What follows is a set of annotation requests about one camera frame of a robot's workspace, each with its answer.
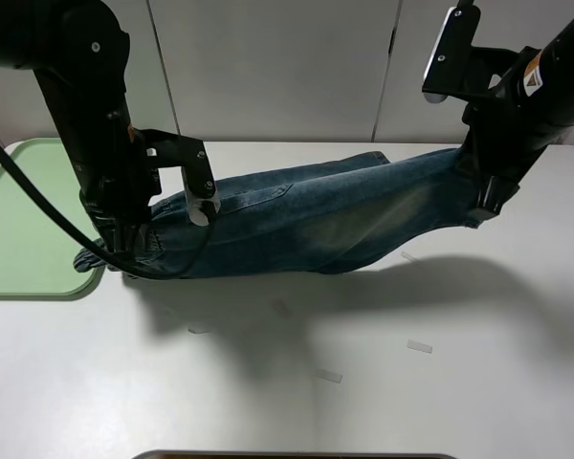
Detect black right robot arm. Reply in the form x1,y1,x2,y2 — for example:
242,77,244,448
457,19,574,222

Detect clear tape piece front centre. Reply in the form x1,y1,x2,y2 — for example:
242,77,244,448
315,369,342,384

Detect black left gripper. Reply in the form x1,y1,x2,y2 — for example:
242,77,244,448
78,157,162,253

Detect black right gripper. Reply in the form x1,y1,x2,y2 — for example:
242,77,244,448
454,102,545,225

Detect children's blue denim shorts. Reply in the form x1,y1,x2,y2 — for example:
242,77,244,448
73,148,489,280

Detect light green plastic tray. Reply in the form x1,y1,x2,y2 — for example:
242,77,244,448
0,138,103,300

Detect clear tape piece front right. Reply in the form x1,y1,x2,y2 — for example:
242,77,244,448
407,339,433,354

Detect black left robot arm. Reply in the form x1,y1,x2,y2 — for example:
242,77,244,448
0,1,161,252

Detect clear tape piece front left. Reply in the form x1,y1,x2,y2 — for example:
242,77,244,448
188,324,211,335

